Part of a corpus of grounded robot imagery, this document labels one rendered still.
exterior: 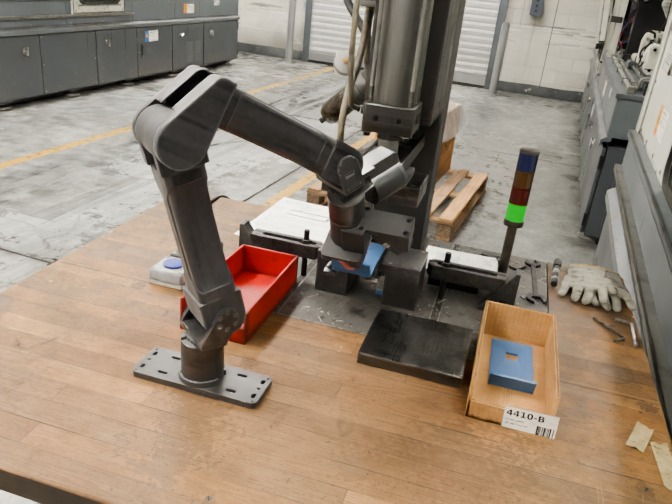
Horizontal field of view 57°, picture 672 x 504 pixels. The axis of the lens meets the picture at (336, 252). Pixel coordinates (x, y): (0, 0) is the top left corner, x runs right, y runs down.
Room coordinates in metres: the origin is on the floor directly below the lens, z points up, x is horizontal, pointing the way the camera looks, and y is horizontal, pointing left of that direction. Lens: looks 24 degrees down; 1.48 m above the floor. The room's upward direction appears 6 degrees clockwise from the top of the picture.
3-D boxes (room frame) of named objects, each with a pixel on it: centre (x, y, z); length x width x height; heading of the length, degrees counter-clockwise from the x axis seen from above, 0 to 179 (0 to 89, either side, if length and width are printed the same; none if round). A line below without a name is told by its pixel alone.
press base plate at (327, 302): (1.19, -0.12, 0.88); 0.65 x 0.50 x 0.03; 76
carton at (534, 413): (0.85, -0.31, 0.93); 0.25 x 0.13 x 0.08; 166
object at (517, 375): (0.88, -0.31, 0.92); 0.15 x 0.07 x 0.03; 167
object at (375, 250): (1.06, -0.04, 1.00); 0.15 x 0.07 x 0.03; 166
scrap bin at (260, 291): (1.00, 0.16, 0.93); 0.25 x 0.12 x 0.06; 166
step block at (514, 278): (1.08, -0.32, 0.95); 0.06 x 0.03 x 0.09; 76
